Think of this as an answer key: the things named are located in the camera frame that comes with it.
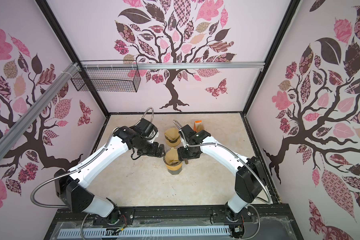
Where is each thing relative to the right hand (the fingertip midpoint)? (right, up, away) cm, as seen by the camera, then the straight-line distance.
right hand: (183, 155), depth 82 cm
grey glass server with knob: (-4, -11, +6) cm, 13 cm away
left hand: (-14, +1, -6) cm, 16 cm away
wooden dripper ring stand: (-5, +5, +10) cm, 12 cm away
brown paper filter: (-7, 0, -1) cm, 7 cm away
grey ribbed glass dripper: (-6, -3, -5) cm, 8 cm away
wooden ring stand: (-7, -6, -3) cm, 9 cm away
